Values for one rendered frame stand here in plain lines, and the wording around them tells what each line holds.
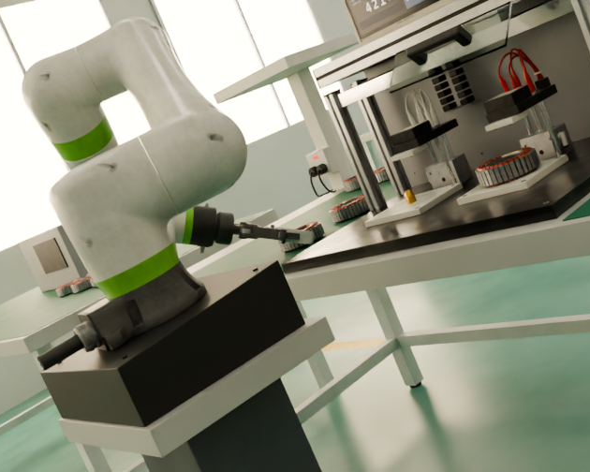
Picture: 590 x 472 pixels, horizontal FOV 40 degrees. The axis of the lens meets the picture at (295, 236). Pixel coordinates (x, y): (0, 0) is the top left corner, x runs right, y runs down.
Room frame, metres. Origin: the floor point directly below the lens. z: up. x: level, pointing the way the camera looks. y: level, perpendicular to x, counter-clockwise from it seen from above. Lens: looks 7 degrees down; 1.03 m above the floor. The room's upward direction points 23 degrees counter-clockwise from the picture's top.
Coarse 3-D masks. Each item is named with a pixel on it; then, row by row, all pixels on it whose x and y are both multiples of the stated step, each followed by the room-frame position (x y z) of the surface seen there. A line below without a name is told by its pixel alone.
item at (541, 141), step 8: (544, 128) 1.56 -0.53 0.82; (552, 128) 1.52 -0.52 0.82; (560, 128) 1.52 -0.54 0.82; (528, 136) 1.55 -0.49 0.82; (536, 136) 1.53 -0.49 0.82; (544, 136) 1.51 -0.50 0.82; (568, 136) 1.53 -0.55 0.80; (528, 144) 1.54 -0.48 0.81; (536, 144) 1.53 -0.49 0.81; (544, 144) 1.52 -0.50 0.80; (552, 144) 1.51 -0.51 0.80; (560, 144) 1.51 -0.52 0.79; (568, 144) 1.52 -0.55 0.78; (544, 152) 1.52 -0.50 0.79; (552, 152) 1.51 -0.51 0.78
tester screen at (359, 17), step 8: (352, 0) 1.76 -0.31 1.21; (360, 0) 1.75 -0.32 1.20; (368, 0) 1.73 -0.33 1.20; (392, 0) 1.69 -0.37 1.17; (400, 0) 1.67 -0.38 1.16; (424, 0) 1.63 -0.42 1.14; (352, 8) 1.77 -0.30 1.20; (360, 8) 1.76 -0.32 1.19; (384, 8) 1.71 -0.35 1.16; (408, 8) 1.67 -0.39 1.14; (360, 16) 1.76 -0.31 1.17; (368, 16) 1.75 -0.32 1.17; (392, 16) 1.70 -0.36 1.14; (376, 24) 1.74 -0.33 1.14
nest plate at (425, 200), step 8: (456, 184) 1.62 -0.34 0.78; (424, 192) 1.70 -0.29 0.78; (432, 192) 1.66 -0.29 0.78; (440, 192) 1.61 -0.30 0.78; (448, 192) 1.60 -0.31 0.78; (400, 200) 1.73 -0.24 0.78; (424, 200) 1.59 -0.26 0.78; (432, 200) 1.56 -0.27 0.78; (440, 200) 1.58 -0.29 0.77; (392, 208) 1.67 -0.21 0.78; (400, 208) 1.63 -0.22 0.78; (408, 208) 1.58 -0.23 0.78; (416, 208) 1.55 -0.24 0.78; (424, 208) 1.54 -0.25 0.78; (376, 216) 1.65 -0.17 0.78; (384, 216) 1.61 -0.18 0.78; (392, 216) 1.59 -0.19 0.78; (400, 216) 1.57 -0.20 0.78; (408, 216) 1.56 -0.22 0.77; (368, 224) 1.64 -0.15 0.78; (376, 224) 1.62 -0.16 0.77
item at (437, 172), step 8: (440, 160) 1.76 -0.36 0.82; (456, 160) 1.70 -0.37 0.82; (464, 160) 1.71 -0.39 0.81; (432, 168) 1.73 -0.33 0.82; (440, 168) 1.71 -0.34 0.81; (456, 168) 1.69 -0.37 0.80; (464, 168) 1.70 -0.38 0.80; (432, 176) 1.73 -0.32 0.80; (440, 176) 1.72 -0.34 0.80; (448, 176) 1.70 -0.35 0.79; (456, 176) 1.69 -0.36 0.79; (464, 176) 1.70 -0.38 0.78; (472, 176) 1.72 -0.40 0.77; (432, 184) 1.74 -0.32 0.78; (440, 184) 1.72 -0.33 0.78; (448, 184) 1.71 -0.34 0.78
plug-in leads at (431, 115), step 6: (414, 90) 1.76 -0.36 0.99; (420, 90) 1.74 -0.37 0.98; (414, 96) 1.73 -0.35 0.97; (420, 96) 1.71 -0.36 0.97; (420, 102) 1.76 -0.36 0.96; (426, 108) 1.70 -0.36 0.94; (432, 108) 1.72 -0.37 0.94; (408, 114) 1.74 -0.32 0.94; (420, 114) 1.72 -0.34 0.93; (426, 114) 1.70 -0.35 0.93; (432, 114) 1.72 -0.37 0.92; (414, 120) 1.74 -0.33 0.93; (420, 120) 1.71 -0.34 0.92; (426, 120) 1.74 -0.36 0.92; (432, 120) 1.70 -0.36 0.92; (432, 126) 1.70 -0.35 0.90
